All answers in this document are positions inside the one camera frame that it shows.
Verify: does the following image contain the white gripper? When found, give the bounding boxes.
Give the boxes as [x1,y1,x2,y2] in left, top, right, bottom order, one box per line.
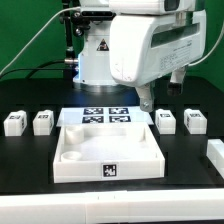
[109,11,206,112]

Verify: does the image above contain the white square tabletop part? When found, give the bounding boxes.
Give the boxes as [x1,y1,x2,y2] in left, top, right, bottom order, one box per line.
[53,122,165,183]

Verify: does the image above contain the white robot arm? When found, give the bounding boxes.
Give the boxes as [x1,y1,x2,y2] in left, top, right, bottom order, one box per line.
[72,0,206,112]

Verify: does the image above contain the white right obstacle block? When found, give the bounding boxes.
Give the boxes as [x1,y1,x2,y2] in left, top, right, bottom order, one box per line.
[206,139,224,179]

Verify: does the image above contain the white marker base sheet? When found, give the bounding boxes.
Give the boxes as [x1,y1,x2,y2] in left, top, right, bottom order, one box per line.
[57,106,153,127]

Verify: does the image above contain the black cable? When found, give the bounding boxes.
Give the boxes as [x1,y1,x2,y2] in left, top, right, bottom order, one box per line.
[0,59,75,81]

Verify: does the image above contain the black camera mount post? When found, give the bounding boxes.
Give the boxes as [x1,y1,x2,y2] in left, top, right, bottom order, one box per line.
[59,0,88,77]

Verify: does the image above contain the white front obstacle rail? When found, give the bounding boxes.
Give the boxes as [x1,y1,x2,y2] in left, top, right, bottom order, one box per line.
[0,188,224,224]

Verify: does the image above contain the grey cable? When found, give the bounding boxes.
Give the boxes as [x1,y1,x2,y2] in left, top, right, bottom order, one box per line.
[0,6,82,77]

